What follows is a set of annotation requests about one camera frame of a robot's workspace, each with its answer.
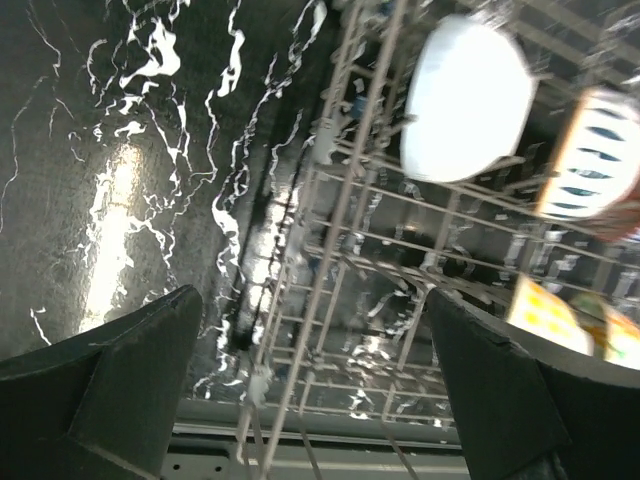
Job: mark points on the grey wire dish rack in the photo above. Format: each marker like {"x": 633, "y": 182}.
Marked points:
{"x": 345, "y": 382}

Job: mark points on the plain white bowl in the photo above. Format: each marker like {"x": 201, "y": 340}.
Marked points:
{"x": 470, "y": 97}

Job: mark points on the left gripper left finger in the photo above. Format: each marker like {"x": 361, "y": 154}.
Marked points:
{"x": 101, "y": 404}

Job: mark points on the white bowl black stripes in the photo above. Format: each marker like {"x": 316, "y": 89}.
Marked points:
{"x": 594, "y": 167}

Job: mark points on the yellow checked bowl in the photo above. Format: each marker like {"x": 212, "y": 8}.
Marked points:
{"x": 537, "y": 311}

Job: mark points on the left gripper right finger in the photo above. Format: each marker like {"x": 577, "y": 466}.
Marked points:
{"x": 526, "y": 408}

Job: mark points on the green floral bowl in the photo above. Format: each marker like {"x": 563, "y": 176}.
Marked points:
{"x": 616, "y": 337}

